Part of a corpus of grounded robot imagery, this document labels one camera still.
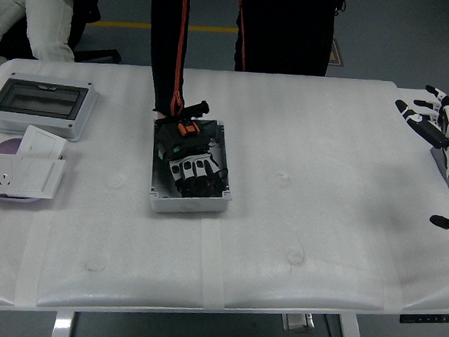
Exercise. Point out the black table control panel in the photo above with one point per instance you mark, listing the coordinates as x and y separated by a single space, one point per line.
430 318

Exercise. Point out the standing person's right gloved hand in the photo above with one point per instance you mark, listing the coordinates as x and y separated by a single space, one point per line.
187 150

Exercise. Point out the white blank wall panel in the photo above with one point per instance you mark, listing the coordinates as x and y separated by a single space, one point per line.
35 176

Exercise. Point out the black chair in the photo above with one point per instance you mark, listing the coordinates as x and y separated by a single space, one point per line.
85 16

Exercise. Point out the grey distribution box dark window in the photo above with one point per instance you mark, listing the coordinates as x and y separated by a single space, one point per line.
40 101

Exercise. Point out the metal table bracket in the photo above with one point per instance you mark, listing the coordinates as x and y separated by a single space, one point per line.
297 322

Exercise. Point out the white switch panel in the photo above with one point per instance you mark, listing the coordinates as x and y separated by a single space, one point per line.
41 142

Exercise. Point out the standing person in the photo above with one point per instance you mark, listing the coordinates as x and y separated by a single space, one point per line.
284 26

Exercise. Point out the open grey junction box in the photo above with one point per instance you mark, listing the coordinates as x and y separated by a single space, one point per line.
191 205

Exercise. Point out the white foam mat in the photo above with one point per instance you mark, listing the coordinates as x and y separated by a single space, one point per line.
281 238

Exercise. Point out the standing person's right forearm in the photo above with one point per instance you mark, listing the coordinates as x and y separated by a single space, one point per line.
166 83

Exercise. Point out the seated person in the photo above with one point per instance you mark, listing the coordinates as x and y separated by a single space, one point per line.
46 9

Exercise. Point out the purple round plate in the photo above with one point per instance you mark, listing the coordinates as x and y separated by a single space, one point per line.
6 146

